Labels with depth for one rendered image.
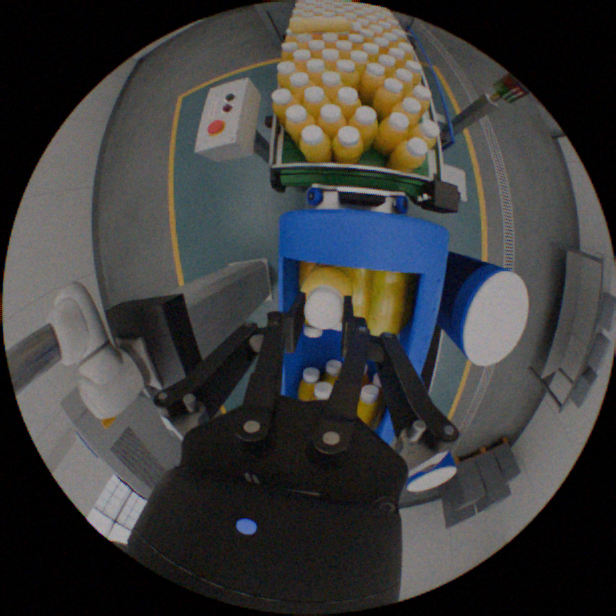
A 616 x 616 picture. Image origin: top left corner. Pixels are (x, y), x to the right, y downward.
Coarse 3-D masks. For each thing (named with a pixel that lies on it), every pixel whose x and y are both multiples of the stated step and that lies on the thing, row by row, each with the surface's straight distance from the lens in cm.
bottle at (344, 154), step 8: (336, 136) 47; (336, 144) 47; (344, 144) 45; (360, 144) 47; (336, 152) 48; (344, 152) 46; (352, 152) 46; (360, 152) 48; (336, 160) 53; (344, 160) 50; (352, 160) 50
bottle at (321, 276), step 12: (324, 264) 30; (312, 276) 25; (324, 276) 25; (336, 276) 25; (348, 276) 29; (300, 288) 27; (312, 288) 24; (324, 288) 23; (336, 288) 24; (348, 288) 25
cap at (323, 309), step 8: (312, 296) 21; (320, 296) 21; (328, 296) 21; (336, 296) 22; (312, 304) 22; (320, 304) 22; (328, 304) 22; (336, 304) 22; (304, 312) 22; (312, 312) 22; (320, 312) 22; (328, 312) 22; (336, 312) 22; (312, 320) 22; (320, 320) 22; (328, 320) 22; (336, 320) 22; (320, 328) 23; (328, 328) 23
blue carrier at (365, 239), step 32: (288, 224) 30; (320, 224) 25; (352, 224) 24; (384, 224) 24; (416, 224) 26; (288, 256) 30; (320, 256) 26; (352, 256) 24; (384, 256) 24; (416, 256) 26; (288, 288) 42; (416, 288) 47; (416, 320) 29; (320, 352) 58; (416, 352) 33; (288, 384) 52; (384, 416) 65
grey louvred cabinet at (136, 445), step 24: (72, 408) 186; (144, 408) 196; (96, 432) 175; (120, 432) 185; (144, 432) 200; (168, 432) 220; (120, 456) 190; (144, 456) 204; (168, 456) 226; (144, 480) 211
